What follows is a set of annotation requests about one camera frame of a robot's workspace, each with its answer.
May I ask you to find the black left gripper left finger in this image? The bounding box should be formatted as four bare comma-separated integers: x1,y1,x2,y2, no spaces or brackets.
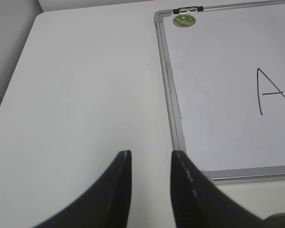
38,150,132,228

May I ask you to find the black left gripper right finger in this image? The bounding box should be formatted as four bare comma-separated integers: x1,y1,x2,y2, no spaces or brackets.
170,151,272,228

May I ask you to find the round green magnet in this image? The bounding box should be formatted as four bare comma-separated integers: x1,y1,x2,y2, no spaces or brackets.
173,14,196,28

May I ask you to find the white board with aluminium frame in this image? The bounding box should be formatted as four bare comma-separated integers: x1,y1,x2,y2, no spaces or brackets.
154,0,285,183

